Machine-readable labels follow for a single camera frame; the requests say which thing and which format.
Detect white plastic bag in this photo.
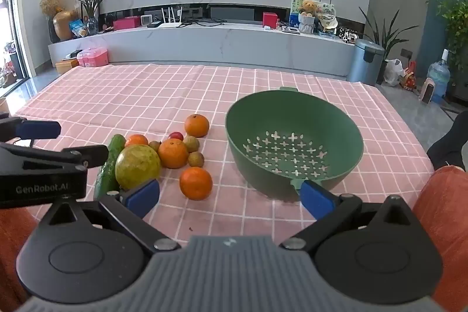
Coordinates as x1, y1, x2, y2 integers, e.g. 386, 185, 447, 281
384, 58, 405, 86

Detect black cables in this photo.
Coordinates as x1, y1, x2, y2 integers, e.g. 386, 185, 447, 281
181, 18, 225, 28

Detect orange cardboard box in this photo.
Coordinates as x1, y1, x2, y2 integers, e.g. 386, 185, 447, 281
55, 58, 80, 75

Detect white router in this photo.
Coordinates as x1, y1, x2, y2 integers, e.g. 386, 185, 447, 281
147, 6, 183, 28

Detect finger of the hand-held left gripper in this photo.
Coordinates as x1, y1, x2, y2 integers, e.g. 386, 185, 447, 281
0, 117, 62, 143
62, 145, 109, 168

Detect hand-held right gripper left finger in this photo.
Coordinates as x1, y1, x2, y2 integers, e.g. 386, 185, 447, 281
38, 178, 181, 252

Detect orange sofa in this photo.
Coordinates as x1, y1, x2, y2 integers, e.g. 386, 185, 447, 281
0, 166, 468, 312

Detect dried yellow flowers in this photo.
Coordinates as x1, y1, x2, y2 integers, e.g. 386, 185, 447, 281
39, 0, 66, 17

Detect pink checked tablecloth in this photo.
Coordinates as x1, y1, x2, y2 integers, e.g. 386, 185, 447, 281
13, 63, 436, 250

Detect large yellow-green pomelo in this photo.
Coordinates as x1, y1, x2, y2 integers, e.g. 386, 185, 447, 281
115, 144, 162, 191

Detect green colander bowl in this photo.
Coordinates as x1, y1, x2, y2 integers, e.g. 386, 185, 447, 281
225, 87, 365, 202

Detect orange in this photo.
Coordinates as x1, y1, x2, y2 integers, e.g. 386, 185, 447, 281
179, 166, 213, 201
158, 139, 189, 169
184, 113, 210, 138
125, 134, 149, 148

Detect green cucumber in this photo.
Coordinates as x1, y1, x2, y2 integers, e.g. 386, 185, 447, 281
93, 134, 127, 202

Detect red gift bag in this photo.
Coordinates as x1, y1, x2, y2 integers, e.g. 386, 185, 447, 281
400, 61, 419, 89

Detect long-leaf potted plant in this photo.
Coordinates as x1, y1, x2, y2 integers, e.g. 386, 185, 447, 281
358, 7, 419, 60

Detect plant in glass vase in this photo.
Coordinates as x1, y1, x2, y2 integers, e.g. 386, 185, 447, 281
73, 0, 110, 35

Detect gold vase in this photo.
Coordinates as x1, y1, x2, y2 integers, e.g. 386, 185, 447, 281
53, 10, 77, 41

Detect blue snack bag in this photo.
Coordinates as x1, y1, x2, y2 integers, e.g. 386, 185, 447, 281
69, 20, 89, 38

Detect leafy green plant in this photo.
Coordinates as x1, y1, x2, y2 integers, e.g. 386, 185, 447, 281
437, 0, 468, 71

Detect small white heater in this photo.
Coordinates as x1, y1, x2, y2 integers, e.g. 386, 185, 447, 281
419, 77, 436, 104

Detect green printed poster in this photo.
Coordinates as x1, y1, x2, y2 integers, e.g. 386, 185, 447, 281
290, 0, 335, 24

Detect brown teddy bear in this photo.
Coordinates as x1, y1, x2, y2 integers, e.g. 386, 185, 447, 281
300, 0, 318, 17

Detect blue-grey pedal trash can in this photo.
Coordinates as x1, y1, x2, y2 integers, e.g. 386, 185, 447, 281
349, 39, 386, 86

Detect flat pink box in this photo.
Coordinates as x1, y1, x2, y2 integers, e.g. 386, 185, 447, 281
113, 16, 141, 30

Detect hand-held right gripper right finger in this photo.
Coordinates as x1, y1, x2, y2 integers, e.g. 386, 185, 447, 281
280, 180, 419, 250

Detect pink plastic storage box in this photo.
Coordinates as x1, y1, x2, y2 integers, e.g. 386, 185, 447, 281
77, 47, 109, 68

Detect large blue water bottle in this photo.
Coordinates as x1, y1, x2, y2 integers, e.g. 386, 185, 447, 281
427, 49, 451, 104

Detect white marble media console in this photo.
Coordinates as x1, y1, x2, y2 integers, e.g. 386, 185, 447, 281
47, 21, 362, 79

